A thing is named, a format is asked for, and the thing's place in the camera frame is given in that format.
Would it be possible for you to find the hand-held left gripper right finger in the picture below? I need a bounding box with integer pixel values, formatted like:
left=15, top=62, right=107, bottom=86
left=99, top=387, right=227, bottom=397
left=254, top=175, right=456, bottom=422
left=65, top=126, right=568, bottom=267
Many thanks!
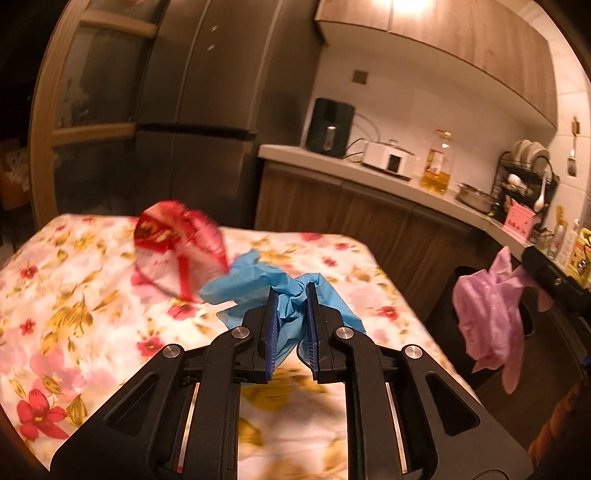
left=306, top=281, right=540, bottom=480

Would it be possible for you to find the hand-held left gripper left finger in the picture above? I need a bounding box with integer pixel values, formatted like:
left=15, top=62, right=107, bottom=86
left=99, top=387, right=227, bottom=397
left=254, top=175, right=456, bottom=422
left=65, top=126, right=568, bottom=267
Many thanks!
left=48, top=287, right=281, bottom=480

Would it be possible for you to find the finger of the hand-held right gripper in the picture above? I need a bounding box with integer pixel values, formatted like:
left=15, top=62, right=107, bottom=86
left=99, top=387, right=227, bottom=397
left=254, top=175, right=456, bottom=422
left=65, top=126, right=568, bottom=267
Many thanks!
left=522, top=246, right=591, bottom=320

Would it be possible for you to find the blue rubber glove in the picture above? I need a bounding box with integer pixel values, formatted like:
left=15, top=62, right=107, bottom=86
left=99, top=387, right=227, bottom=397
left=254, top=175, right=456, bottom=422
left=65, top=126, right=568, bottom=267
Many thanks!
left=198, top=249, right=368, bottom=370

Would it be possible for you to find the purple rubber glove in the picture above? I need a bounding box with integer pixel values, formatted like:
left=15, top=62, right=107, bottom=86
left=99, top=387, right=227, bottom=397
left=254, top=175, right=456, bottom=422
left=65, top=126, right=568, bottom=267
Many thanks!
left=452, top=247, right=555, bottom=395

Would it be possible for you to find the white bottle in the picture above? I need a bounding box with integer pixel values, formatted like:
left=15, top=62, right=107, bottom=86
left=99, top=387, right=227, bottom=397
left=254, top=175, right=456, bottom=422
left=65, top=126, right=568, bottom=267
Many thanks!
left=556, top=218, right=583, bottom=268

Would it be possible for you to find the yellow bottle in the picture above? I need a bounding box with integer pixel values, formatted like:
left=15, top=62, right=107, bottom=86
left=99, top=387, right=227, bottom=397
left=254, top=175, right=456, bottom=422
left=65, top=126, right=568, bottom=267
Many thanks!
left=573, top=228, right=591, bottom=278

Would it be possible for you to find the pink plastic basket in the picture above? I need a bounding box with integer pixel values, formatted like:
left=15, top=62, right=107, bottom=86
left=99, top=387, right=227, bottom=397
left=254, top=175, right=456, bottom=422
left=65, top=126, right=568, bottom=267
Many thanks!
left=503, top=203, right=541, bottom=238

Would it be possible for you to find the white ladle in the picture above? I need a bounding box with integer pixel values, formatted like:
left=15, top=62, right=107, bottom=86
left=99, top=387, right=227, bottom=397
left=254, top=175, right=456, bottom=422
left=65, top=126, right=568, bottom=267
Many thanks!
left=534, top=168, right=552, bottom=214

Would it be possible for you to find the steel pot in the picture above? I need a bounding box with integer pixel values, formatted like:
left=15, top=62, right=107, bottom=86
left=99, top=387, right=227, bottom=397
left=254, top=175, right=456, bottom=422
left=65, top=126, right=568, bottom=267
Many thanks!
left=456, top=182, right=497, bottom=213

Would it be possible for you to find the metal spatula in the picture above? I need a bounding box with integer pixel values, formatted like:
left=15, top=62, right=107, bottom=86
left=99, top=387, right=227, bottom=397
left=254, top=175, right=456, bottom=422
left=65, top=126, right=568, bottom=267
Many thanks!
left=567, top=117, right=579, bottom=178

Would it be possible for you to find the wooden base cabinet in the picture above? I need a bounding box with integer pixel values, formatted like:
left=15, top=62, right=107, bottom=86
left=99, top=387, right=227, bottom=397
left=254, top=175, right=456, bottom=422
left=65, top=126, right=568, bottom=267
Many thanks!
left=254, top=159, right=499, bottom=324

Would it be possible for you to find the red white plastic bag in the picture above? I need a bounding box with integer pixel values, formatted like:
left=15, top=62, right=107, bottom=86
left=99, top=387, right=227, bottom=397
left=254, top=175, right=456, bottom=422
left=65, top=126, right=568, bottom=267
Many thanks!
left=134, top=200, right=230, bottom=303

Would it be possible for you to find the white plate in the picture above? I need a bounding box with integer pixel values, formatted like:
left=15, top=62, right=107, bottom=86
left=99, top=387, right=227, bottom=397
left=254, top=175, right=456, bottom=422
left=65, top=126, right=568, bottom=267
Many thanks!
left=526, top=142, right=550, bottom=171
left=510, top=141, right=532, bottom=167

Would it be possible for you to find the cooking oil bottle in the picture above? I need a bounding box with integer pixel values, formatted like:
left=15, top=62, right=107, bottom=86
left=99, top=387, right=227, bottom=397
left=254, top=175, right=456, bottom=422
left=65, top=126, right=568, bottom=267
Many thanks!
left=421, top=130, right=455, bottom=195

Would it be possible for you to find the white kitchen countertop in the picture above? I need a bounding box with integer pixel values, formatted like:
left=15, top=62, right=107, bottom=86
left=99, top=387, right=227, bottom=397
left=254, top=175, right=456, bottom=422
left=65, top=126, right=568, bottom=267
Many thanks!
left=257, top=144, right=532, bottom=250

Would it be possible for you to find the floral table cloth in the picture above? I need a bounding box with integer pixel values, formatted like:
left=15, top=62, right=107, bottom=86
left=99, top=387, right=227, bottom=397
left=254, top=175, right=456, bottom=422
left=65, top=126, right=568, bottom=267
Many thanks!
left=0, top=212, right=485, bottom=480

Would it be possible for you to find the white electric cooker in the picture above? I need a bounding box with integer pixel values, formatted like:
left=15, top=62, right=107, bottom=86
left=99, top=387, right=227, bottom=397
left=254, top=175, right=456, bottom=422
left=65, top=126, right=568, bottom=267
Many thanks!
left=361, top=140, right=414, bottom=179

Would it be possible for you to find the dark green air fryer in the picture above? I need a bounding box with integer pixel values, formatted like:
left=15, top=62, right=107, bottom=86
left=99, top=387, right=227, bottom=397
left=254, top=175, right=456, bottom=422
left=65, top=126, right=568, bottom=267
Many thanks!
left=302, top=97, right=356, bottom=160

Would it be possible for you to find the grey refrigerator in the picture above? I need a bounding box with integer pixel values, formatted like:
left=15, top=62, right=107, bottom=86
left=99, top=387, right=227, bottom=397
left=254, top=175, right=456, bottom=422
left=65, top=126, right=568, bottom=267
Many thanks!
left=134, top=0, right=324, bottom=232

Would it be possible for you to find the wooden upper cabinet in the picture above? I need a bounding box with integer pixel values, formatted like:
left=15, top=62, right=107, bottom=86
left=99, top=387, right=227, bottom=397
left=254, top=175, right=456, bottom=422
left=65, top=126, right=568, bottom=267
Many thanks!
left=314, top=0, right=559, bottom=130

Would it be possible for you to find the wooden glass door cabinet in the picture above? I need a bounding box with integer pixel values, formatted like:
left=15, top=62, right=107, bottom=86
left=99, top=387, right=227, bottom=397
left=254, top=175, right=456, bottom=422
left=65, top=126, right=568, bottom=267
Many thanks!
left=30, top=0, right=162, bottom=232

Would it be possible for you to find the black wire dish rack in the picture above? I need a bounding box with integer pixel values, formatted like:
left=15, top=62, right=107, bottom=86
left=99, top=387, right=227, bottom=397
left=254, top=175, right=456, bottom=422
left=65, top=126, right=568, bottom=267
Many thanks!
left=492, top=150, right=560, bottom=232

